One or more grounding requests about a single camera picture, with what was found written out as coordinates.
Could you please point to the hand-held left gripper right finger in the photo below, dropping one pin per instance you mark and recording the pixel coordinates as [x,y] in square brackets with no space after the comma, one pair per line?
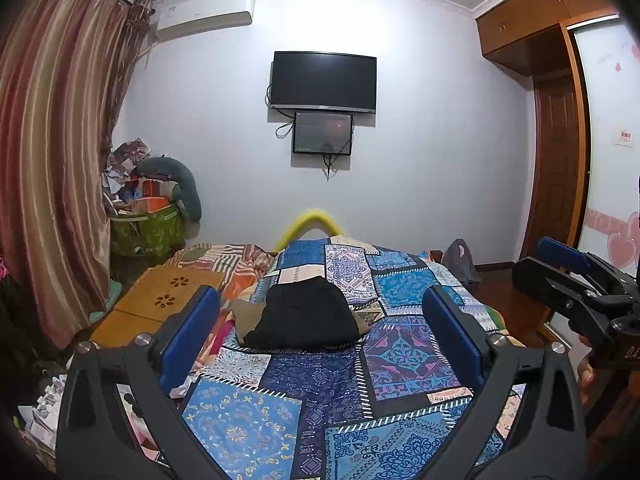
[452,340]

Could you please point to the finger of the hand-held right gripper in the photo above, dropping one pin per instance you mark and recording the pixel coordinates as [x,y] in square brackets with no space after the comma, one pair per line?
[550,285]
[570,256]

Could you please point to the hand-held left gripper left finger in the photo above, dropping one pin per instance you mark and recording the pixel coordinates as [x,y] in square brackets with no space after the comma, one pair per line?
[192,340]

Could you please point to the olive green pants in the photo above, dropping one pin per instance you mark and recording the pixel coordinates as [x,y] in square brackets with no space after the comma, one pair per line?
[245,317]

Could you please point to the black pants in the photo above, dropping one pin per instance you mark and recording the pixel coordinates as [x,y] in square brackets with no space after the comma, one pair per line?
[305,315]

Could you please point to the person's right hand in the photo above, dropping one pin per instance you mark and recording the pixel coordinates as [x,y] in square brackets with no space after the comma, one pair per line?
[586,375]

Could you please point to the patchwork printed blanket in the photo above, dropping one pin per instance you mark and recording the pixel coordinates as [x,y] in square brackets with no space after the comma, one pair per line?
[400,355]

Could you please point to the wooden folding table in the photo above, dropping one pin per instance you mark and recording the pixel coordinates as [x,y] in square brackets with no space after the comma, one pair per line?
[145,305]

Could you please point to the grey bag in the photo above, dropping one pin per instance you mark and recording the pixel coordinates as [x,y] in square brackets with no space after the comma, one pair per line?
[462,260]

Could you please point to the white wardrobe door pink hearts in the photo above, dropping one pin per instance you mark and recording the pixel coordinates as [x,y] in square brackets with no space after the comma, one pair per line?
[610,185]

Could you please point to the orange striped blanket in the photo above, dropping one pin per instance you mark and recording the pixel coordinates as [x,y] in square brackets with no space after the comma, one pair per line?
[225,260]

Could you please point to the brown wooden door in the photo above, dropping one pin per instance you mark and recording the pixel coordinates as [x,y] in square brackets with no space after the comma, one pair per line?
[555,160]

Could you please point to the green storage bag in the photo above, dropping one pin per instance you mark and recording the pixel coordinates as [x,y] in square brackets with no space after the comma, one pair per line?
[150,232]

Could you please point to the grey long pillow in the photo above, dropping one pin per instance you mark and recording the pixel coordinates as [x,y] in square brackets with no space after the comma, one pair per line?
[187,185]

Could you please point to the pile of white papers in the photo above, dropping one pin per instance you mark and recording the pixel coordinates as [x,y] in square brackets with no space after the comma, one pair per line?
[45,405]

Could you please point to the yellow foam tube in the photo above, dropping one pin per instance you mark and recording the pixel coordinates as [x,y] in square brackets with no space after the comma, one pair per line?
[315,216]

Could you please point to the pile of crumpled bags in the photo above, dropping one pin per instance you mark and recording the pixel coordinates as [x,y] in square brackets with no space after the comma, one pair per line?
[125,160]

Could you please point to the wooden overhead cabinet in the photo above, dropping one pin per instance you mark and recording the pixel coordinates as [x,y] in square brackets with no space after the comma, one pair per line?
[530,15]

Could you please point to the striped brown curtain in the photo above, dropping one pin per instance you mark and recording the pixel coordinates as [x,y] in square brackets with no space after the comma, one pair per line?
[50,135]

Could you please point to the white air conditioner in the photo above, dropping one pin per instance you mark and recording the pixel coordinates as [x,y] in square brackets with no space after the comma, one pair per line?
[205,15]

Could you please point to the small black wall monitor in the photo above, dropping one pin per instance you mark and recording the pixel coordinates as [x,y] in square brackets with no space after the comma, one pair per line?
[322,132]

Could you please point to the black wall television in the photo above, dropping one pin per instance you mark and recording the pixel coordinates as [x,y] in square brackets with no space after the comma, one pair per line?
[322,80]

